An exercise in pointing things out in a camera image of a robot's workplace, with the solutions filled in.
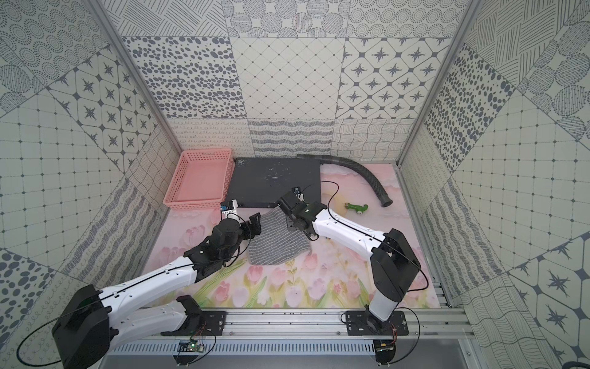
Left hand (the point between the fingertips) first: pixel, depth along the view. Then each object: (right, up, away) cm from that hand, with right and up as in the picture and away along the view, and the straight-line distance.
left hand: (247, 209), depth 81 cm
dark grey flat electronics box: (-1, +9, +27) cm, 29 cm away
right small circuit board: (+47, -44, -10) cm, 65 cm away
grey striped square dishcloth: (+9, -15, +10) cm, 20 cm away
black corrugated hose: (+57, +1, +21) cm, 61 cm away
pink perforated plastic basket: (-30, +11, +30) cm, 44 cm away
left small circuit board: (-15, -41, -11) cm, 45 cm away
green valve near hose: (+46, -2, +20) cm, 50 cm away
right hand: (+19, -5, +5) cm, 21 cm away
